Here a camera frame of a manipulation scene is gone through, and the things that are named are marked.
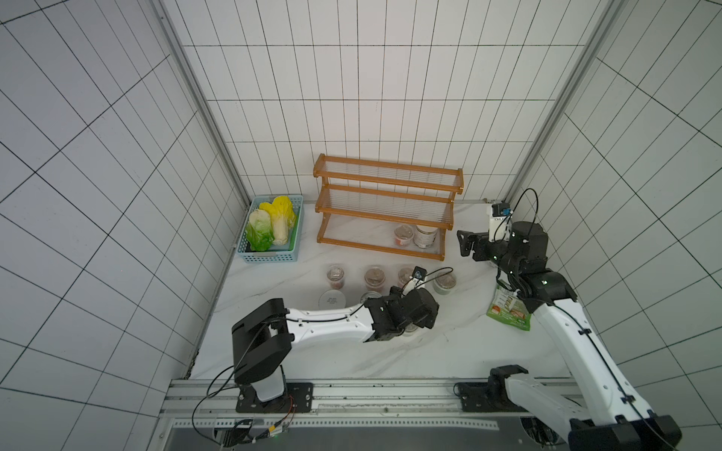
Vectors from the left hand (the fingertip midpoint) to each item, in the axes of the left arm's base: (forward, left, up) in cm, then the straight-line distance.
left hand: (413, 303), depth 79 cm
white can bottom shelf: (+26, -7, -2) cm, 27 cm away
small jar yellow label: (-8, +2, +4) cm, 10 cm away
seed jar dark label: (+12, +24, -5) cm, 28 cm away
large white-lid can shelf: (+1, +24, -1) cm, 24 cm away
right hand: (+14, -13, +18) cm, 26 cm away
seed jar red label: (+10, +11, -5) cm, 16 cm away
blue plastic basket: (+21, +45, -6) cm, 50 cm away
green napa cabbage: (+27, +52, -1) cm, 59 cm away
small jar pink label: (+28, 0, -4) cm, 28 cm away
